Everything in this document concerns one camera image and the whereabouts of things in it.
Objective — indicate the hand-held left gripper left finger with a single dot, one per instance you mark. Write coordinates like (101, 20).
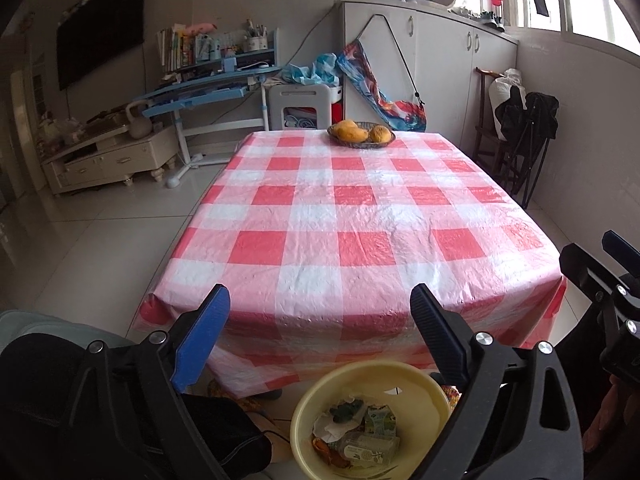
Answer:
(200, 340)

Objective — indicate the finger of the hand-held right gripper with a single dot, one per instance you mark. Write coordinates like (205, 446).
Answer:
(585, 270)
(620, 252)

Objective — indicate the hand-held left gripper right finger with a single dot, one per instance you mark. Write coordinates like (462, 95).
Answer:
(440, 340)

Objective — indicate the yellow plastic basin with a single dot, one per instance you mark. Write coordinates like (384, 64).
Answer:
(400, 385)

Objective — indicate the green drink carton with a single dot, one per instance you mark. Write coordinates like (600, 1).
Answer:
(380, 420)

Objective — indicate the green scouring pad pack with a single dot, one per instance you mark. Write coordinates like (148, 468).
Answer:
(347, 410)

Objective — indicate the clear plastic box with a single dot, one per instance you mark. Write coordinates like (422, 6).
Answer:
(370, 447)

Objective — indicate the white tissue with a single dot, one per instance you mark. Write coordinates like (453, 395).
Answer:
(327, 430)

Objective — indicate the long orange peel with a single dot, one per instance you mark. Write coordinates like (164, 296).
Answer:
(322, 447)

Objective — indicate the person's right hand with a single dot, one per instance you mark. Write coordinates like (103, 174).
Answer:
(617, 410)

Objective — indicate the pale green cushion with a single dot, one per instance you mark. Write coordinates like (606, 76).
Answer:
(50, 322)

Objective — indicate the pink white checked tablecloth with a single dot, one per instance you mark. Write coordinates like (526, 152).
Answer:
(310, 220)

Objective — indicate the dark wooden chair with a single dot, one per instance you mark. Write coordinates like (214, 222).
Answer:
(485, 135)

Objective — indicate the dark cloth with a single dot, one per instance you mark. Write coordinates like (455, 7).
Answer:
(35, 410)

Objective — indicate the white plastic bag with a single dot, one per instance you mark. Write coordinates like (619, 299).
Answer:
(500, 95)

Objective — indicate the cream TV cabinet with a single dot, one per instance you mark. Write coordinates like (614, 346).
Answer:
(120, 157)

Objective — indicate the dark woven fruit basket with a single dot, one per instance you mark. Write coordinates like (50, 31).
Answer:
(360, 145)

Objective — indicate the plump speckled yellow mango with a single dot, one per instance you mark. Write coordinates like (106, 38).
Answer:
(381, 135)

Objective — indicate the beige kettlebell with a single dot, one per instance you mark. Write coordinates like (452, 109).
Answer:
(137, 127)

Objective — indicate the long yellow mango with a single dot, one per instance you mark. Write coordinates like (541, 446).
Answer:
(352, 133)

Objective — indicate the colourful printed bag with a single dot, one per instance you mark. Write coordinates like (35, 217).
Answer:
(400, 112)

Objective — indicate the yellow mango with dark stem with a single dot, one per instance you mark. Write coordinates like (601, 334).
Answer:
(348, 124)

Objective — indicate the window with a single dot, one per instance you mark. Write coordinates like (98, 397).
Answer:
(590, 10)

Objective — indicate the blue study desk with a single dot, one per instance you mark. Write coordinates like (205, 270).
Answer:
(200, 92)

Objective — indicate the white cabinet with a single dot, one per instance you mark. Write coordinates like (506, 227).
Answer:
(445, 60)

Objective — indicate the white plastic stool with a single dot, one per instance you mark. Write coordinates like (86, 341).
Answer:
(300, 94)

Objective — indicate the row of books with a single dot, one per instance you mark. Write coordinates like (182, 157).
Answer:
(175, 50)

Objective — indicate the blue crumpled cloth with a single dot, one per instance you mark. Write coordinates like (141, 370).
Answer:
(315, 72)

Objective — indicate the white pen holder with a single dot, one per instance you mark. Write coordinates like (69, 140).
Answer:
(255, 42)

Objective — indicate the pink plush toy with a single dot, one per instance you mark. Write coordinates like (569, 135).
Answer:
(200, 27)

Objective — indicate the black wall television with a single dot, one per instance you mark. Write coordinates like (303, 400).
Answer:
(100, 30)

